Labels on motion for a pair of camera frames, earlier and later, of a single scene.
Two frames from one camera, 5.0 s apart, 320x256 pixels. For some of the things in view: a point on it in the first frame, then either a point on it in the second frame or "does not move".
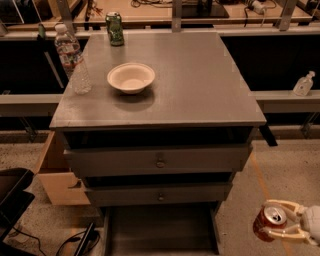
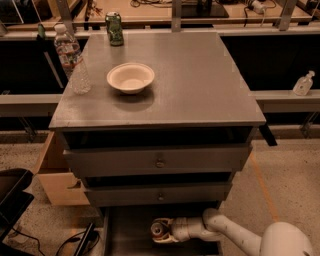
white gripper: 312,220 -> 180,229
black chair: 14,201 does not move
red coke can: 269,216 -> 157,229
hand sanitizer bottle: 304,85 does not move
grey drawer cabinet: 165,128 does not move
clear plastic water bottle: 70,54 does not move
